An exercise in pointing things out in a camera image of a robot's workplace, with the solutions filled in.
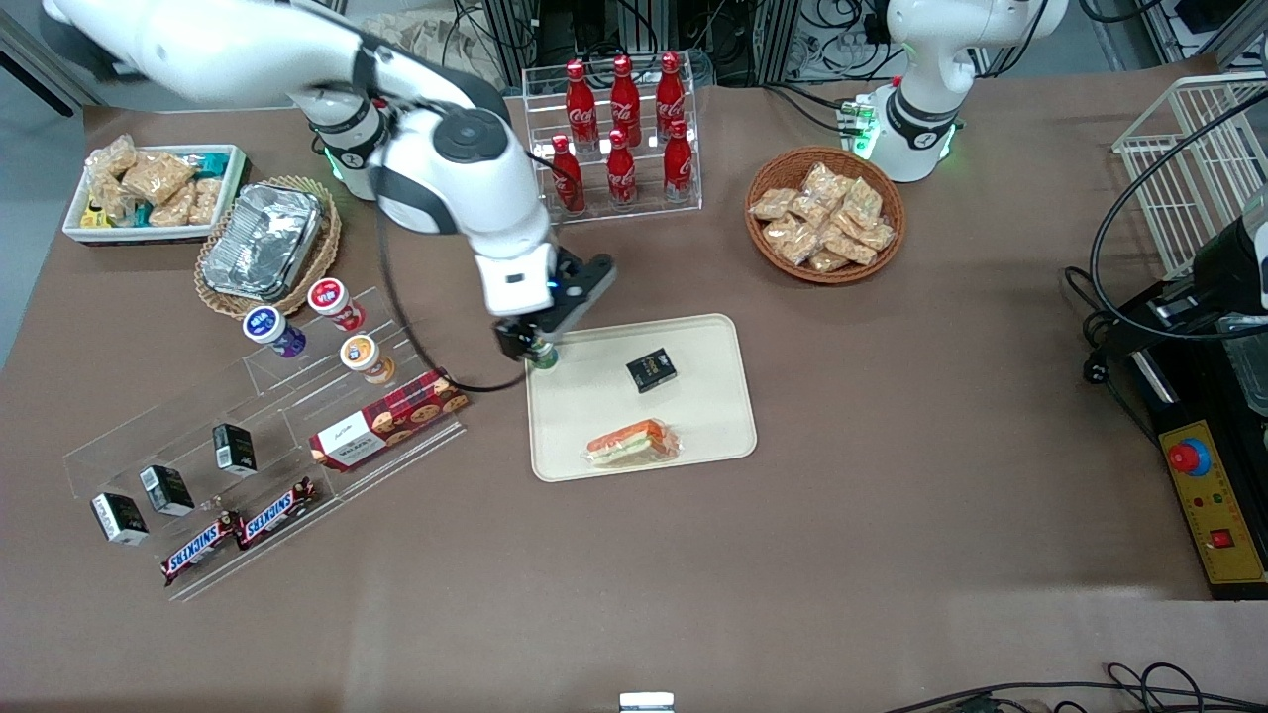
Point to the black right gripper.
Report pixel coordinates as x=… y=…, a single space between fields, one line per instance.
x=522 y=338

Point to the plastic-wrapped triangle sandwich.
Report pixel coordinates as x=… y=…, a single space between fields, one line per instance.
x=634 y=443

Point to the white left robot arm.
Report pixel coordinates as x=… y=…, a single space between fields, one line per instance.
x=926 y=109

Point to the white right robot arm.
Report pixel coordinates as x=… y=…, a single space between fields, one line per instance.
x=466 y=188

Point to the beige plastic tray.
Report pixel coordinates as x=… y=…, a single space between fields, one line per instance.
x=644 y=406

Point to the green lid gum jar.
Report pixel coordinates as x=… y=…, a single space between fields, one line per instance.
x=546 y=362

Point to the small black gold-print box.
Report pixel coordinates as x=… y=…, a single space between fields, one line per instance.
x=651 y=369

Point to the red tartan cookie box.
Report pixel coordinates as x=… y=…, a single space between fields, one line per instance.
x=391 y=421

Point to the clear acrylic bottle rack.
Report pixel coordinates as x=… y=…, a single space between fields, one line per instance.
x=614 y=213

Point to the orange lid gum jar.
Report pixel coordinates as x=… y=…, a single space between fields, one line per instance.
x=363 y=356

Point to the red Coca-Cola bottle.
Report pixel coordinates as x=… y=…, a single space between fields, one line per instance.
x=620 y=176
x=624 y=99
x=567 y=183
x=670 y=94
x=678 y=166
x=580 y=104

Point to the red lid gum jar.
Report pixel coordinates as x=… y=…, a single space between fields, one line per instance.
x=332 y=299

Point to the oval wicker basket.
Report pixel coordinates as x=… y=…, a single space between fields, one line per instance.
x=332 y=238

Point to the clear acrylic tiered stand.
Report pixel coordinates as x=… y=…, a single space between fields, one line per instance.
x=297 y=416

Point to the purple lid gum jar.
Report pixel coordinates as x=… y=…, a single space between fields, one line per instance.
x=269 y=329

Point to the round wicker basket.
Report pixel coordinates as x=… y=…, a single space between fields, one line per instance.
x=768 y=253

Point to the silver foil packet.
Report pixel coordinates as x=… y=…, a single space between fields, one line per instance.
x=263 y=243

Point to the clear brown snack packet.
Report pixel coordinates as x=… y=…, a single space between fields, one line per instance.
x=170 y=210
x=773 y=205
x=878 y=236
x=111 y=158
x=107 y=201
x=827 y=261
x=850 y=246
x=791 y=238
x=157 y=176
x=203 y=201
x=864 y=201
x=812 y=210
x=825 y=181

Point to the Snickers chocolate bar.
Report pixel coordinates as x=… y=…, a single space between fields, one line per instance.
x=277 y=513
x=198 y=550

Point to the small black barcode box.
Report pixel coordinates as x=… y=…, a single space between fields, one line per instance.
x=168 y=490
x=236 y=451
x=119 y=518

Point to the crumpled beige cloth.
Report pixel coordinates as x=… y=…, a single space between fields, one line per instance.
x=426 y=35

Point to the teal snack packet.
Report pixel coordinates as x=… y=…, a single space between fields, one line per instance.
x=213 y=163

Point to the small white block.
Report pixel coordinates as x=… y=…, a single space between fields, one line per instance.
x=646 y=703

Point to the white rectangular bin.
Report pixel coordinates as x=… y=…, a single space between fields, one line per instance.
x=149 y=235

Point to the grey metal beam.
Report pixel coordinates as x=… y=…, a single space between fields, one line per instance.
x=40 y=84

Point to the red emergency stop button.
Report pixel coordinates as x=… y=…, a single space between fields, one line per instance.
x=1189 y=458

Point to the black cylindrical device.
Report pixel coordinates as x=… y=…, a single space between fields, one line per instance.
x=1233 y=262

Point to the yellow control box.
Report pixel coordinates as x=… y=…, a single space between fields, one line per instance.
x=1223 y=515

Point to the clear plastic container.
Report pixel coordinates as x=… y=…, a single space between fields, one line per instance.
x=1250 y=366

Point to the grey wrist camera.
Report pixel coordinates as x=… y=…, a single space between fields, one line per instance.
x=580 y=295

